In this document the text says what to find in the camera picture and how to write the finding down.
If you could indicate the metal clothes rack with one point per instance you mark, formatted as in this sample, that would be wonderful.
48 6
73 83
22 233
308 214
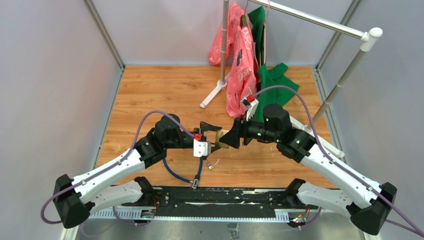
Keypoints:
368 38

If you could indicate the brass padlock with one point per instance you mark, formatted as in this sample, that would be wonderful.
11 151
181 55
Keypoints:
226 138

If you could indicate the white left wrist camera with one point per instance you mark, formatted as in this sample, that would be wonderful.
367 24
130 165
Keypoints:
201 148

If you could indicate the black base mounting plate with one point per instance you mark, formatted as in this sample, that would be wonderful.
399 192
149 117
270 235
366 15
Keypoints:
223 203

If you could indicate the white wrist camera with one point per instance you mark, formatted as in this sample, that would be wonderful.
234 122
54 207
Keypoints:
251 104
201 148

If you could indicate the pink clothes hanger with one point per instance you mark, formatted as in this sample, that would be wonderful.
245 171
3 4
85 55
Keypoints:
258 20

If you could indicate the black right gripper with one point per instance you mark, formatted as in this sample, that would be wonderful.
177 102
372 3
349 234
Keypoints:
240 128

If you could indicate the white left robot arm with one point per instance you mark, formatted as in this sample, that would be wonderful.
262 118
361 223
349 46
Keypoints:
76 198

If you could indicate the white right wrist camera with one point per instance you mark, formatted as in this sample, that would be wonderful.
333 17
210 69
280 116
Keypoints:
251 104

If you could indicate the pink patterned garment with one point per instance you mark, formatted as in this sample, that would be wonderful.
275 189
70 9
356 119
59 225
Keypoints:
242 77

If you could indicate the small silver cable-lock keys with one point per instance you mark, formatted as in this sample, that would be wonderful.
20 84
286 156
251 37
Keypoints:
211 165

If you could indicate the aluminium frame rail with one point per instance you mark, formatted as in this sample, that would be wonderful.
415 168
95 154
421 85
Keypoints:
92 10

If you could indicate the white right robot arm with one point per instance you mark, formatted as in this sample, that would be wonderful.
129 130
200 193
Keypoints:
367 203

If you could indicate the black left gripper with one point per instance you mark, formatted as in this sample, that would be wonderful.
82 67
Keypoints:
204 127

